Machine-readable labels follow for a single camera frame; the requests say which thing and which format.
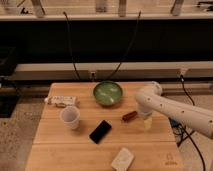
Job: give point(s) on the translucent yellowish gripper finger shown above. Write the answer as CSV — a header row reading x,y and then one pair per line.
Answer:
x,y
148,123

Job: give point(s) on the red-brown pepper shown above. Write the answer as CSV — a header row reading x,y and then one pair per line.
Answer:
x,y
129,116

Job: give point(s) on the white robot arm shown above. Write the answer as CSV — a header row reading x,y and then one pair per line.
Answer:
x,y
149,99

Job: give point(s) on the white sponge block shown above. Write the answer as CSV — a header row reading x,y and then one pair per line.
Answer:
x,y
123,160

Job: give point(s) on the black smartphone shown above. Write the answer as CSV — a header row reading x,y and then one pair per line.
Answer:
x,y
100,131

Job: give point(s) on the green bowl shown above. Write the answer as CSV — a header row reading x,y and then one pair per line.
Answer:
x,y
107,93

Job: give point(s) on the white wrapped snack package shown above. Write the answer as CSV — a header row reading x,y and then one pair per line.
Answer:
x,y
61,101

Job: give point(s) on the wall power outlet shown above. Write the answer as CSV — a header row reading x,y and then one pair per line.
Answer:
x,y
92,75

